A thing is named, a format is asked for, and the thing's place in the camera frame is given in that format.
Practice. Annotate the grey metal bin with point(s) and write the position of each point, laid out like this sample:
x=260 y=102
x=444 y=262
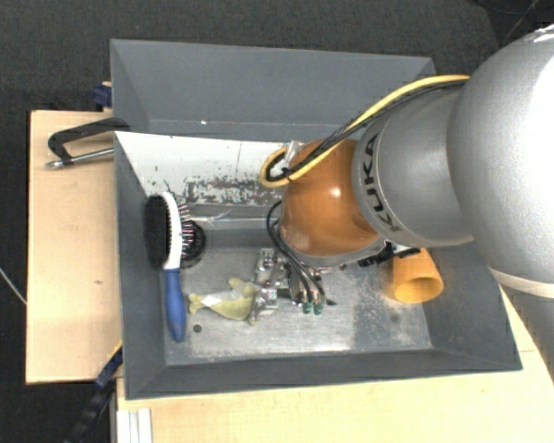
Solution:
x=268 y=339

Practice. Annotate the orange cup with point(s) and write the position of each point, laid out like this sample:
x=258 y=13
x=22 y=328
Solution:
x=415 y=284

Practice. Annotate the blue and white hairbrush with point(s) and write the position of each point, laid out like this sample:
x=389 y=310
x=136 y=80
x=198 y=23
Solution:
x=174 y=293

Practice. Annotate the yellow-green toy animal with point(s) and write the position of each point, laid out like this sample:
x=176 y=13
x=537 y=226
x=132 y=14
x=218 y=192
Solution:
x=231 y=307

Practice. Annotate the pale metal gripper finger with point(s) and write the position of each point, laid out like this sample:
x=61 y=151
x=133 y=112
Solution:
x=266 y=266
x=268 y=299

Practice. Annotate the pale wood board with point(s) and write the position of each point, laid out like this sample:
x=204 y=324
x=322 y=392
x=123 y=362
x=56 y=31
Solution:
x=71 y=256

